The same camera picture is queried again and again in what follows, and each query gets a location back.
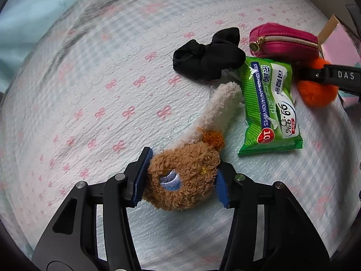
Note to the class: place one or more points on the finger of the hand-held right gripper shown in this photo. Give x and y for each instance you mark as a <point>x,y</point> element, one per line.
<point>310,73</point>

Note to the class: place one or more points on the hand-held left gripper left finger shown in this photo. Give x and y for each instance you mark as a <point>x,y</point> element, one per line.
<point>141,172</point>

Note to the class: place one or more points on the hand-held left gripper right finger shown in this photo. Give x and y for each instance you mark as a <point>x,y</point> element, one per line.
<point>222,187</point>

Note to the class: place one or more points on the orange fluffy pom-pom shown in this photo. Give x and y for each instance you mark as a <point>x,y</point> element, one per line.
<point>316,93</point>

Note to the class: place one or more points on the brown and cream plush toy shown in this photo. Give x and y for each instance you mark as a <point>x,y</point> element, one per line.
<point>184,179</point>

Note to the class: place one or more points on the cardboard box with pink inside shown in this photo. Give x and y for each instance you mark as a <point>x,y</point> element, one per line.
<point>342,43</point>

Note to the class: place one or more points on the pink zipper pouch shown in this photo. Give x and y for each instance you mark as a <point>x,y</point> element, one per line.
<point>282,43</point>

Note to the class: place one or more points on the green wet wipes pack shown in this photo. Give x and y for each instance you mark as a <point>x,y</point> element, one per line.
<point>268,107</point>

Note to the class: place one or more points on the white quilt with pink bows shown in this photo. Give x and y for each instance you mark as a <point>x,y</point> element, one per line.
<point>112,104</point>

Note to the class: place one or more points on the black fabric scrunchie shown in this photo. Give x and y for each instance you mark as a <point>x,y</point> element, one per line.
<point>210,58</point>

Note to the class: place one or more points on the teal bed sheet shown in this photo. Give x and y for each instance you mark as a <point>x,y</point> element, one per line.
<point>19,22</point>

